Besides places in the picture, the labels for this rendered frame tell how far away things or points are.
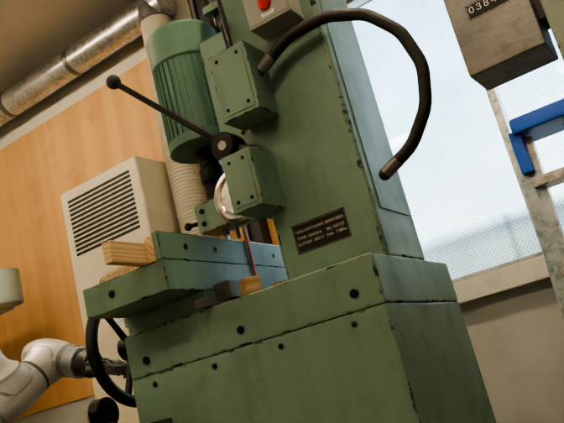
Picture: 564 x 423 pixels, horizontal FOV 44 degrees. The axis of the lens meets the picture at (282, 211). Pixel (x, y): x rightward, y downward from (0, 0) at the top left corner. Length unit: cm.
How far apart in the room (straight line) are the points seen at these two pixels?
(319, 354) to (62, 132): 302
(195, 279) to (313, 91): 44
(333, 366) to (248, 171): 41
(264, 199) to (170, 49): 52
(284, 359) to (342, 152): 41
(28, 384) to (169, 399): 66
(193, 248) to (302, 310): 28
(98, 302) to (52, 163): 273
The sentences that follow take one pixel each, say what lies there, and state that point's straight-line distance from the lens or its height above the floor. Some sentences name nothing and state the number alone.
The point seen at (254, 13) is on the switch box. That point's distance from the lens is 149.
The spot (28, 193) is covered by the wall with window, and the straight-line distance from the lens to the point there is 425.
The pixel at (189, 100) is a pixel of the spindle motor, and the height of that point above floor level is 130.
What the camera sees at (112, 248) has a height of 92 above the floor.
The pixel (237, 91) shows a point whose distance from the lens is 143.
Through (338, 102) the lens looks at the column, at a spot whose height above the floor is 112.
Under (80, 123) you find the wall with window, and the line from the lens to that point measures 399.
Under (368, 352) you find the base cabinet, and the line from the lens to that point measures 121.
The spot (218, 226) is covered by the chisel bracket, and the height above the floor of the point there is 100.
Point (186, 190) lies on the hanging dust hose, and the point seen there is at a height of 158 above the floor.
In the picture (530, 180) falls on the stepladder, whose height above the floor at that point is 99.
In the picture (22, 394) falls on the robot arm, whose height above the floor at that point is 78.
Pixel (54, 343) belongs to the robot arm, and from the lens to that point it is 209.
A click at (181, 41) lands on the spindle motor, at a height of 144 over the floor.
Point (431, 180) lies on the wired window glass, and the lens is 285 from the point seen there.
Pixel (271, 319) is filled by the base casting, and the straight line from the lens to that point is 130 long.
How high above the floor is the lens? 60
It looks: 15 degrees up
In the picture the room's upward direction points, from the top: 14 degrees counter-clockwise
